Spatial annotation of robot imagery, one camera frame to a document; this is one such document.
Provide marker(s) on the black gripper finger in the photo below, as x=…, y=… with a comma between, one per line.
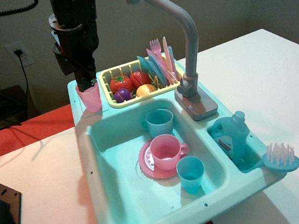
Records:
x=85, y=79

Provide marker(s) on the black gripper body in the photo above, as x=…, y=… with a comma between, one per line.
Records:
x=74, y=49

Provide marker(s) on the pink plastic cup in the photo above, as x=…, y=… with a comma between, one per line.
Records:
x=91, y=98

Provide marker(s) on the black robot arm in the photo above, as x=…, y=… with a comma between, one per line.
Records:
x=71, y=13

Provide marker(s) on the blue cup far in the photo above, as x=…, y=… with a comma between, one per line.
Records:
x=159, y=121

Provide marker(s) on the blue cup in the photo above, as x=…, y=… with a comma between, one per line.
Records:
x=159, y=121
x=190, y=169

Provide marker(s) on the teal toy sink unit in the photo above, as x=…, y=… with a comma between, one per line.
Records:
x=109, y=143

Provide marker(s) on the blue cup near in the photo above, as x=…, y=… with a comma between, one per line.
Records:
x=190, y=169

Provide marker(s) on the yellow dish rack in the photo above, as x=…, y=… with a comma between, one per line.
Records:
x=114, y=100

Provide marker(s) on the red toy tomato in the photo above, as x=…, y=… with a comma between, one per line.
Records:
x=121, y=82

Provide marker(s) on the purple toy eggplant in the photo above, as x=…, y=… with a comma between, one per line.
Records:
x=122, y=95

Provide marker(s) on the red toy apple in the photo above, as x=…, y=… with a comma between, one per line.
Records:
x=139, y=78

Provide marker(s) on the yellow toy fruit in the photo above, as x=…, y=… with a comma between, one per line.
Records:
x=145, y=89

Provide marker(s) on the blue toy plate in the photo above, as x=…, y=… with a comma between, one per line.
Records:
x=153, y=71

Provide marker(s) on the pink toy fork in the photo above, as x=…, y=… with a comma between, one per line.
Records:
x=156, y=49

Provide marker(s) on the pink toy plate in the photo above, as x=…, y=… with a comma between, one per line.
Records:
x=153, y=60

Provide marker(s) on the pink toy knife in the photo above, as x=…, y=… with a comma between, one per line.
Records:
x=167, y=57

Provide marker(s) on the blue toy utensil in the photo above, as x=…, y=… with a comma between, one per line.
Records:
x=172, y=61

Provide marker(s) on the pink scalloped plate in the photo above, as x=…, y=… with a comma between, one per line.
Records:
x=146, y=163

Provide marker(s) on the grey toy faucet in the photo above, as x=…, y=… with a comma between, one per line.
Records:
x=188, y=94

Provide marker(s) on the blue detergent bottle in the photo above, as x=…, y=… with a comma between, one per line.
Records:
x=230, y=133

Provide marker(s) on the blue dish brush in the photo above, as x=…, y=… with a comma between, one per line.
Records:
x=278, y=157

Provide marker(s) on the white wall outlet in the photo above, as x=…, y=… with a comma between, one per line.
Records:
x=19, y=53

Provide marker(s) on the pink mug with handle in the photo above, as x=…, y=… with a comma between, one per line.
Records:
x=167, y=151

